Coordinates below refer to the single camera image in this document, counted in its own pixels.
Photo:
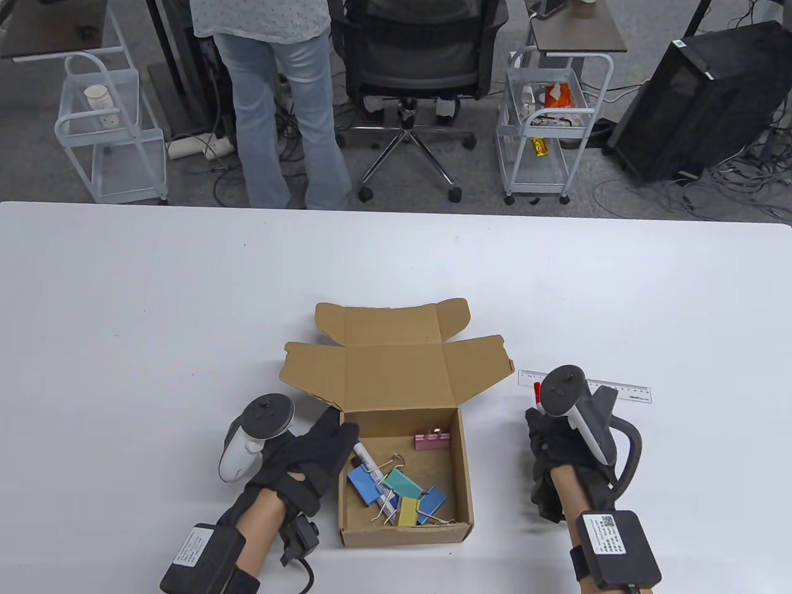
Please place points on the person's right hand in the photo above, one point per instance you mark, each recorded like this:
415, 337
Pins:
550, 442

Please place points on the person's left hand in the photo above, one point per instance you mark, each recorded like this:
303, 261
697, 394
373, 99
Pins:
303, 464

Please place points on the red marker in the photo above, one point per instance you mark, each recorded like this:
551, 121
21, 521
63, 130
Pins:
538, 393

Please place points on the blue marker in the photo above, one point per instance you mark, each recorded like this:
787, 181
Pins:
363, 456

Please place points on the blue binder clip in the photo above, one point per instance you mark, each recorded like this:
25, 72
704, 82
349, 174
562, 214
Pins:
434, 502
364, 486

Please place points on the clear plastic ruler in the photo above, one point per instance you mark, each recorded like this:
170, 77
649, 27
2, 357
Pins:
625, 391

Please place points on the teal binder clip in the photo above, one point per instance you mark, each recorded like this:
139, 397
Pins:
402, 482

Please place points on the yellow binder clip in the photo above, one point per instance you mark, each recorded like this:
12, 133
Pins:
408, 512

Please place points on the pink binder clip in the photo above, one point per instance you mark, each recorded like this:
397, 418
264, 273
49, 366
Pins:
432, 440

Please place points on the brown cardboard mailer box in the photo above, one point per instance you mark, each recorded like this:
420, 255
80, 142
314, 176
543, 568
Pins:
396, 374

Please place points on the person's right forearm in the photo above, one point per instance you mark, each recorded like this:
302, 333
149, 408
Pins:
572, 495

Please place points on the person's left forearm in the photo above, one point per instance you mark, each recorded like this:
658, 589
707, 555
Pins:
263, 529

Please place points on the black wrist sensor box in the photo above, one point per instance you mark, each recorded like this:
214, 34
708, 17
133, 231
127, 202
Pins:
204, 554
619, 547

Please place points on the black mesh office chair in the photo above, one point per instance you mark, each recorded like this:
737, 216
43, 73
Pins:
421, 68

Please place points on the white grey handheld controller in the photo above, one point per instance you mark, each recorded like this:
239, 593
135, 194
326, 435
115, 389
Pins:
563, 390
238, 455

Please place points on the white metal cart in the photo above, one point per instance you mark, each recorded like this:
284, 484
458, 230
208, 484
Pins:
133, 167
538, 176

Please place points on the yellow packet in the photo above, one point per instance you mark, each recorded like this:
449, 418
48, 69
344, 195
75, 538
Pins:
540, 147

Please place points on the white power strip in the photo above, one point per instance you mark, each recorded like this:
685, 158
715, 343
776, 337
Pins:
185, 147

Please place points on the orange packet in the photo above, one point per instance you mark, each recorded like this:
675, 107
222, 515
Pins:
558, 96

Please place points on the black computer tower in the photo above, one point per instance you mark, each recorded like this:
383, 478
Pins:
705, 105

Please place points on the small white dotted container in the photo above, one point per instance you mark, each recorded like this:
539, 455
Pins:
111, 120

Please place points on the brown side table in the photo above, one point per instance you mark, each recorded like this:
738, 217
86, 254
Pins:
581, 34

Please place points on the white paper cup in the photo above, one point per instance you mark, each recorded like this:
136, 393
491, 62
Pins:
97, 99

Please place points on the dark flat device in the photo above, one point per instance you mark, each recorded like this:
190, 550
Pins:
550, 6

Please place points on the black desk leg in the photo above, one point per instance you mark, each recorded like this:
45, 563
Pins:
164, 31

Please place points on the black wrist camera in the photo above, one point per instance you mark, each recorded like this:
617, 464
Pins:
303, 538

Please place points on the brown desk with white frame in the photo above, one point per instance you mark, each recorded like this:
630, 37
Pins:
49, 25

